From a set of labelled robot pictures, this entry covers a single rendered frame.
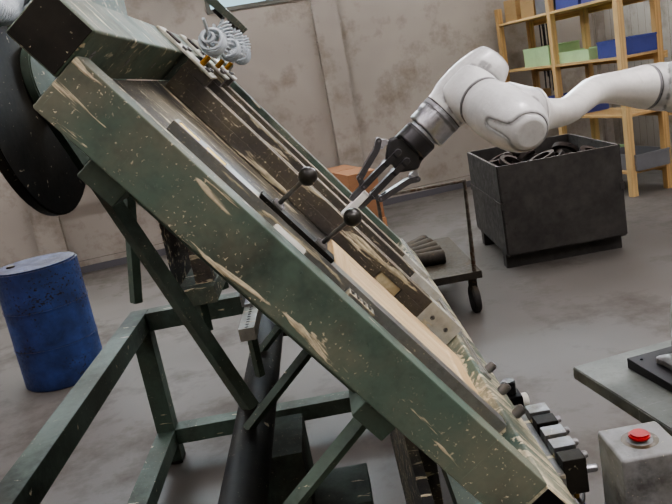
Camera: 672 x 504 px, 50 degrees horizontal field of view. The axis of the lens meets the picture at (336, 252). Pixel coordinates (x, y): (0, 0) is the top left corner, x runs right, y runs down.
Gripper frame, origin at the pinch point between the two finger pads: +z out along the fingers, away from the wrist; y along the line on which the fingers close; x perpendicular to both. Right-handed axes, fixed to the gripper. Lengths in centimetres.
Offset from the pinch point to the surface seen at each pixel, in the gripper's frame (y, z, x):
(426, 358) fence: -32.9, 12.7, 7.0
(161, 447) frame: -41, 158, -163
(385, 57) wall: -26, -102, -776
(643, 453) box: -66, -6, 31
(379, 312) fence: -18.4, 12.3, 7.0
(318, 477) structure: -29, 42, 22
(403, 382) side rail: -23.0, 14.5, 32.0
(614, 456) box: -64, -1, 28
